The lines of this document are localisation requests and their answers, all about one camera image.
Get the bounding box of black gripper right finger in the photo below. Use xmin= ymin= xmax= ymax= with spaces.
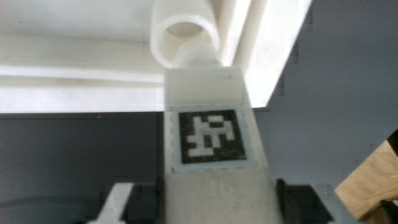
xmin=276 ymin=178 xmax=338 ymax=224

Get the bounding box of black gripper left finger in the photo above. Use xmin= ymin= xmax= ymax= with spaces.
xmin=88 ymin=182 xmax=159 ymax=224

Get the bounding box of white table leg with tag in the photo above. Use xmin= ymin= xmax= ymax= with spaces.
xmin=164 ymin=43 xmax=283 ymax=224

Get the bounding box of white square tabletop panel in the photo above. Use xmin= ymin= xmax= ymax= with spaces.
xmin=0 ymin=0 xmax=313 ymax=113

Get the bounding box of wooden block at edge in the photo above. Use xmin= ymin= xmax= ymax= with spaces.
xmin=336 ymin=141 xmax=398 ymax=221

